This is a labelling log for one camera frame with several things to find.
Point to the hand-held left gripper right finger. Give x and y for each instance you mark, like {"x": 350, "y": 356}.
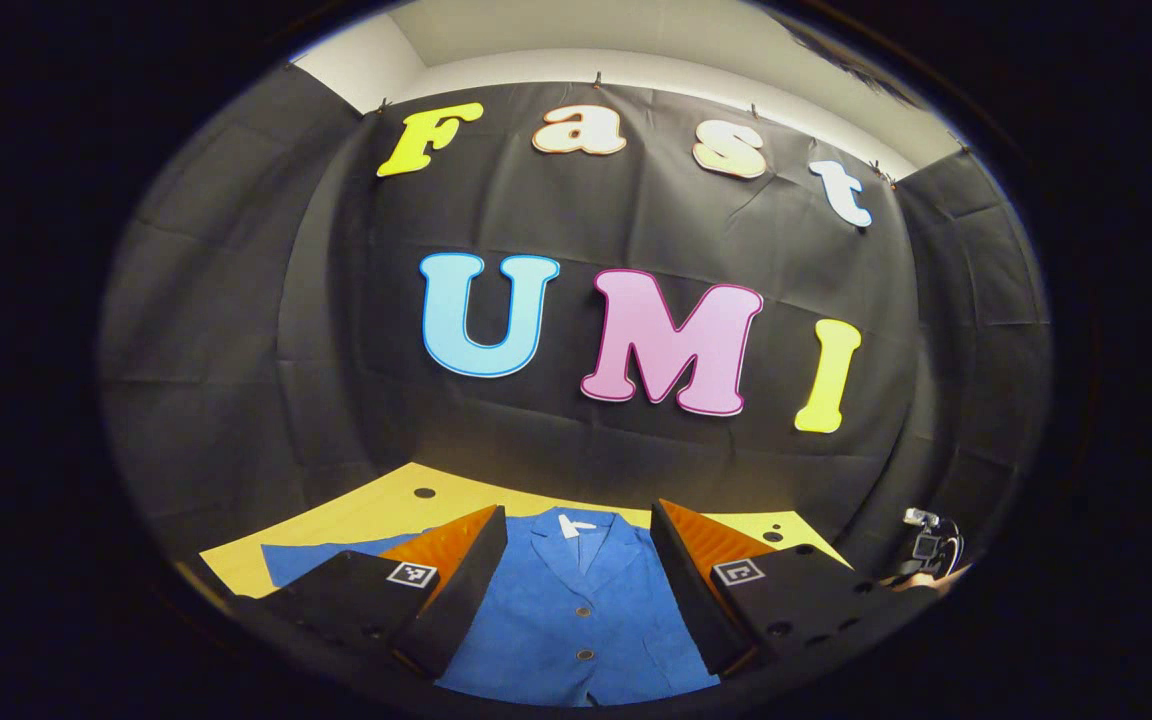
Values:
{"x": 696, "y": 600}

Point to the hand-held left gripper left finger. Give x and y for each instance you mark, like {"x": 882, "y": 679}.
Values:
{"x": 461, "y": 610}

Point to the blue button shirt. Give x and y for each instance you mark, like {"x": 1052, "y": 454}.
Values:
{"x": 576, "y": 600}

